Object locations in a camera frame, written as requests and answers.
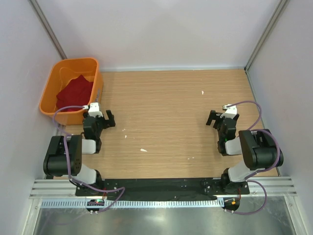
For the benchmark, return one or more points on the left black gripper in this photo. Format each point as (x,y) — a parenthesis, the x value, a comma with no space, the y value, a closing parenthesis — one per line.
(108,123)

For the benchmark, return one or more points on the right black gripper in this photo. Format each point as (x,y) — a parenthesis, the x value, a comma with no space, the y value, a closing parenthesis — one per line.
(214,115)

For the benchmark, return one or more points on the dark red t-shirt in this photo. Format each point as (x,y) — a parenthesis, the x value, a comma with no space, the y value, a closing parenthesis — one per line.
(76,93)

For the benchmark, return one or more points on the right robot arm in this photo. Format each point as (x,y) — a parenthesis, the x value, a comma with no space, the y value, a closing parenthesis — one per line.
(257,147)

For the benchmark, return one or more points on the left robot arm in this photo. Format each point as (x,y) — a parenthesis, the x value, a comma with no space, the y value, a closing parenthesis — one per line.
(64,155)

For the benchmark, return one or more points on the orange plastic bin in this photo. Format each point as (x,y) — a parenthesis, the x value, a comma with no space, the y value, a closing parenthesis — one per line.
(61,74)

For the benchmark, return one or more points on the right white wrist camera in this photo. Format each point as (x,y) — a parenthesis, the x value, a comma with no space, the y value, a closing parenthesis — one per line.
(230,111)

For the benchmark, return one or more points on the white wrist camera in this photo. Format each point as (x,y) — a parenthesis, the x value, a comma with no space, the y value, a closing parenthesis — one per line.
(230,111)
(93,109)

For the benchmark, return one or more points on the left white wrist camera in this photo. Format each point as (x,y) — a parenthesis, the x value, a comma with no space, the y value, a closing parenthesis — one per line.
(93,109)

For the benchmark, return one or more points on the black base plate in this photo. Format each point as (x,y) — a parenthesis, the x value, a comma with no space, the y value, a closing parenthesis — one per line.
(177,189)

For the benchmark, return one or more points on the slotted cable duct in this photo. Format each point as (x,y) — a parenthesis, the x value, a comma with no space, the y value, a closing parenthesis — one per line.
(98,204)

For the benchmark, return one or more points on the aluminium rail frame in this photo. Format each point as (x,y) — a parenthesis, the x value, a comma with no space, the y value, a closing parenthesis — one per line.
(258,186)

